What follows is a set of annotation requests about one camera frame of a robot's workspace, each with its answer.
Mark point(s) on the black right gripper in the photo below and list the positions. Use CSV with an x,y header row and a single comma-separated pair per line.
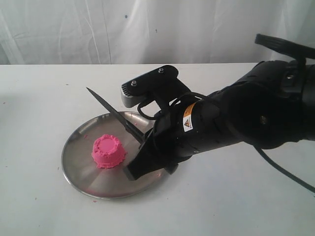
x,y
188,126

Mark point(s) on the black knife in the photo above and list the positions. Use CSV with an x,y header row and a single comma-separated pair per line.
x,y
129,127

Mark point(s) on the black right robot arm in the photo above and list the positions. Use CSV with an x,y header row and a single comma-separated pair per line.
x,y
272,104

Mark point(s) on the pink sand mound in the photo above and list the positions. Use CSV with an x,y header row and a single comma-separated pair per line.
x,y
108,152

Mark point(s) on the round steel plate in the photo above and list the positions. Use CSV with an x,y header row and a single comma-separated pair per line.
x,y
81,171

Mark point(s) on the white backdrop curtain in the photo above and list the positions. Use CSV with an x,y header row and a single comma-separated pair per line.
x,y
148,31

